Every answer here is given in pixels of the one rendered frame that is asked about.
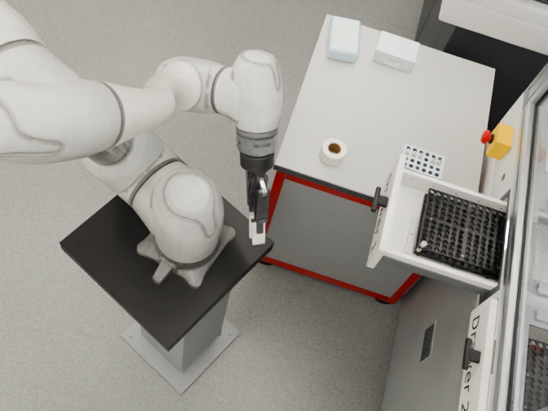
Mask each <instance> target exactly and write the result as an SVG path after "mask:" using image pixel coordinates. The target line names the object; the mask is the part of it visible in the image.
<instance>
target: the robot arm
mask: <svg viewBox="0 0 548 411"><path fill-rule="evenodd" d="M282 100H283V91H282V80H281V70H280V66H279V63H278V60H277V58H276V57H275V56H274V55H273V54H271V53H269V52H266V51H261V50H246V51H242V52H241V53H240V54H239V55H238V57H237V58H236V60H235V62H234V64H233V66H232V67H228V66H225V65H222V64H219V63H216V62H213V61H209V60H203V59H198V58H193V57H184V56H180V57H174V58H171V59H168V60H165V61H164V62H162V63H161V64H160V65H159V66H158V68H157V70H156V72H155V76H152V77H150V78H149V79H148V80H147V81H146V83H145V85H144V88H143V89H139V88H133V87H128V86H120V85H116V84H112V83H109V82H103V81H99V80H89V79H81V78H79V76H78V75H77V73H76V72H74V71H73V70H72V69H71V68H70V67H68V66H67V65H66V64H64V63H63V62H62V61H61V60H59V59H58V58H57V57H56V56H55V55H53V54H52V53H51V52H50V51H49V50H48V49H47V48H46V46H45V44H44V42H43V41H42V39H41V38H40V37H39V36H38V34H37V33H36V32H35V30H34V29H33V27H32V26H31V25H30V24H29V23H28V22H27V20H26V19H25V18H24V17H23V16H22V15H21V14H20V13H19V12H18V11H16V10H15V9H14V8H13V7H12V6H11V5H9V4H8V3H7V2H5V1H4V0H0V159H1V160H4V161H11V162H16V163H23V164H50V163H57V162H63V161H73V160H77V159H82V162H83V164H84V166H85V167H86V168H87V169H88V170H89V171H90V172H91V173H92V174H93V175H94V176H95V177H97V178H98V179H99V180H100V181H102V182H103V183H104V184H105V185H106V186H108V187H109V188H110V189H111V190H113V191H114V192H115V193H116V194H117V195H118V196H119V197H120V198H121V199H122V200H124V201H125V202H126V203H127V204H129V205H130V206H131V207H132V208H133V209H134V211H135V212H136V213H137V215H138V216H139V217H140V218H141V219H142V221H143V222H144V224H145V225H146V227H147V228H148V230H149V231H150V234H149V235H148V236H147V238H145V239H144V240H143V241H141V242H140V243H139V244H138V245H137V253H138V254H139V255H140V256H143V257H146V258H150V259H152V260H153V261H155V262H156V263H159V265H158V267H157V270H156V271H155V273H154V275H153V277H152V280H154V281H153V282H155V283H156V284H158V285H160V284H161V283H162V282H163V281H164V280H165V279H166V278H167V277H168V276H169V275H170V274H171V273H172V272H173V273H174V274H175V275H177V276H179V277H181V278H182V279H184V280H185V281H186V282H187V283H188V284H189V286H190V287H191V288H193V289H198V288H200V287H201V285H202V283H203V280H204V277H205V275H206V273H207V272H208V271H209V270H210V268H211V266H212V265H213V263H214V262H215V260H216V259H217V258H218V256H219V255H220V253H221V252H222V251H223V249H224V247H225V246H226V245H227V243H229V242H230V241H232V240H233V239H234V238H235V235H236V231H235V229H234V228H232V227H229V226H226V225H224V224H223V221H224V205H223V198H222V195H221V193H220V191H219V189H218V187H217V186H216V184H215V183H214V181H213V180H212V179H211V178H209V177H208V176H207V175H205V174H204V173H202V172H200V171H199V170H195V169H192V168H190V167H189V166H186V165H185V164H183V163H182V162H181V161H180V160H179V159H178V158H177V157H176V155H175V154H174V153H173V151H172V150H171V149H170V148H169V147H168V146H167V145H166V143H165V142H164V141H163V140H162V139H161V138H160V137H159V136H158V135H157V134H156V133H155V132H154V131H153V130H154V129H156V128H158V127H159V126H162V125H163V124H165V123H166V122H167V121H169V120H170V118H171V117H172V115H173V113H174V111H175V110H177V111H185V112H192V113H217V114H221V115H224V116H225V117H228V118H230V119H232V120H233V121H235V122H236V146H237V148H238V150H239V152H240V164H241V167H242V168H243V169H244V170H245V175H246V194H247V205H248V206H249V211H250V212H251V213H249V218H250V239H252V245H259V244H264V243H265V223H267V221H268V206H269V197H270V192H271V190H270V188H267V182H268V177H267V175H266V172H267V171H268V170H270V169H271V168H272V167H273V166H274V157H275V151H276V150H277V148H278V130H279V126H278V124H279V119H280V116H281V110H282Z"/></svg>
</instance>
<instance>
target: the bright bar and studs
mask: <svg viewBox="0 0 548 411"><path fill-rule="evenodd" d="M417 219H418V218H417V217H415V216H412V218H411V220H410V225H409V232H408V236H407V241H406V245H405V249H404V253H405V254H410V253H411V249H412V244H413V237H414V233H415V227H416V223H417Z"/></svg>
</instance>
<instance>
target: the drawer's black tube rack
mask: <svg viewBox="0 0 548 411"><path fill-rule="evenodd" d="M437 193H440V196H439V195H437ZM444 195H446V196H447V198H446V197H444ZM450 197H453V199H454V200H451V198H450ZM426 199H427V194H426V193H425V195H424V197H423V202H422V210H421V214H420V219H419V223H418V231H417V235H416V240H415V244H414V248H413V253H414V254H416V255H417V256H419V255H421V256H423V257H426V258H429V259H433V260H435V261H438V262H442V263H446V264H448V265H451V267H458V268H461V269H463V270H466V271H468V272H473V273H475V274H478V275H481V276H485V277H486V278H487V279H488V278H490V279H493V280H495V281H498V280H499V272H500V265H501V257H502V243H503V236H504V228H505V221H506V213H505V212H502V211H500V210H495V209H493V208H490V207H487V206H484V205H480V204H477V203H474V202H472V201H468V200H465V199H462V198H460V197H455V196H453V195H450V194H448V193H445V192H441V191H438V190H436V193H435V201H434V206H433V211H432V216H431V218H429V219H431V224H430V228H429V233H428V238H427V243H426V249H425V250H421V251H420V252H417V251H416V249H417V247H418V242H419V237H420V232H421V228H422V221H423V215H424V211H425V207H426ZM457 199H459V200H460V201H461V202H458V201H457ZM464 201H465V202H466V203H467V205H466V204H464ZM472 204H474V205H475V207H474V206H473V205H472ZM479 206H481V207H482V210H481V209H480V208H479ZM486 209H488V210H489V211H486ZM493 211H495V212H496V214H494V213H493ZM486 213H487V214H486ZM499 213H501V214H502V216H501V215H500V214H499Z"/></svg>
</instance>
